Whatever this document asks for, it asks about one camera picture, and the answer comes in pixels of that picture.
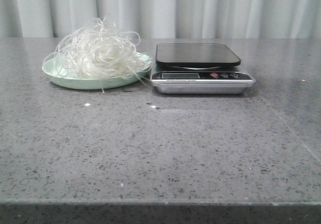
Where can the silver digital kitchen scale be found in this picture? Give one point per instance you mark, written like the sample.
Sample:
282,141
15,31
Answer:
198,68

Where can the light green plate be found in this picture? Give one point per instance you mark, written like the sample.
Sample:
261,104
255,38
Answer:
60,76

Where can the white vermicelli noodle bundle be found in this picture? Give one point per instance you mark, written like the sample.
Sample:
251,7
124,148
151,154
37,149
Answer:
100,50

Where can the white pleated curtain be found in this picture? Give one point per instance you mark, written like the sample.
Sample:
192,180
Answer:
228,19

